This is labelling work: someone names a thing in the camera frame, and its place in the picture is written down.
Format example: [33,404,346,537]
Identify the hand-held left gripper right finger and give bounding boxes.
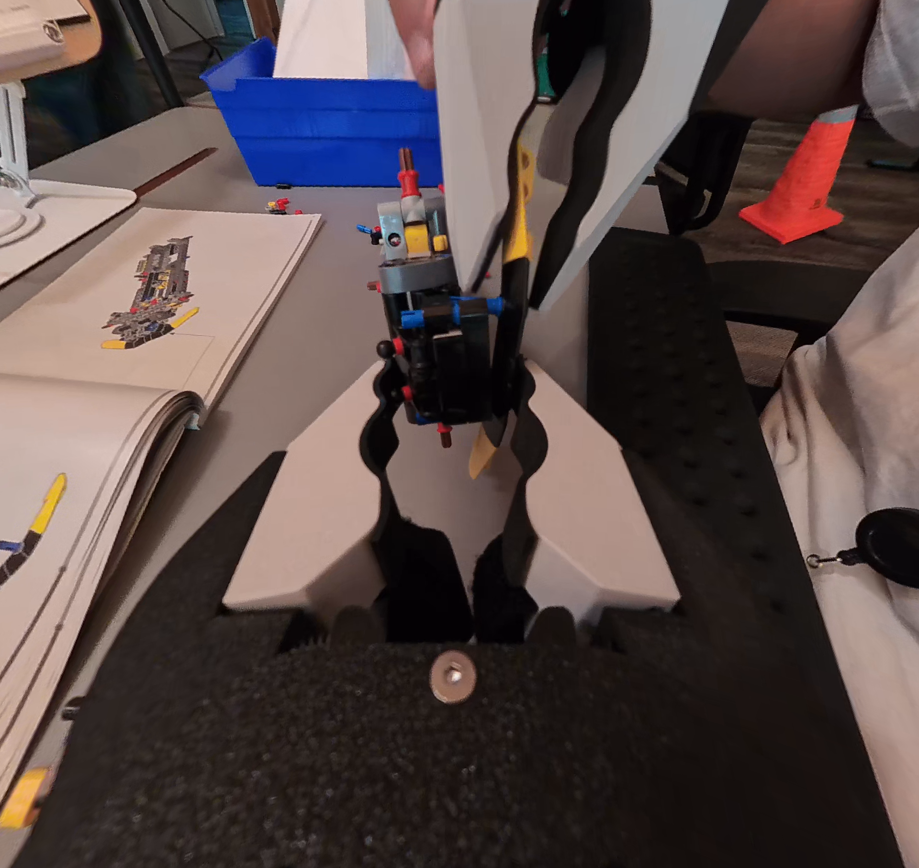
[503,360,682,611]

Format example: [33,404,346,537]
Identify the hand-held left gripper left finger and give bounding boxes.
[221,362,403,611]

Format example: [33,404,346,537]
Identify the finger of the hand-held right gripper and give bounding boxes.
[433,0,575,295]
[527,0,749,311]

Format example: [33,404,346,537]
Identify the yellow and black lego arc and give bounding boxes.
[467,139,538,481]

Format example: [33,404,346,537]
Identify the grey black lego chassis assembly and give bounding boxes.
[366,146,528,449]

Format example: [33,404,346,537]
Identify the white instruction booklet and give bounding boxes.
[0,206,324,804]

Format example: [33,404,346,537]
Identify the pile of yellow lego pieces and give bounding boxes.
[0,766,55,832]

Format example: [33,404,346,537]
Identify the person's right forearm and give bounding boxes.
[707,0,885,124]

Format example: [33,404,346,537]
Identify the person's right hand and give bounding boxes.
[379,0,442,90]

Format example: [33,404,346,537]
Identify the blue plastic bin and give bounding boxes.
[200,37,442,189]

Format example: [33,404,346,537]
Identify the white paper sheets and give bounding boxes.
[273,0,419,81]

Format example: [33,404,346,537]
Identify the orange traffic cone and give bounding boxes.
[740,106,860,246]

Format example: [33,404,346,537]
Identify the white printed t-shirt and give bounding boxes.
[760,0,919,868]

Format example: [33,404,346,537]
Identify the black badge reel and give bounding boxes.
[804,508,919,589]

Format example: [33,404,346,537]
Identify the white tablet stand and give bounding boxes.
[0,0,137,288]

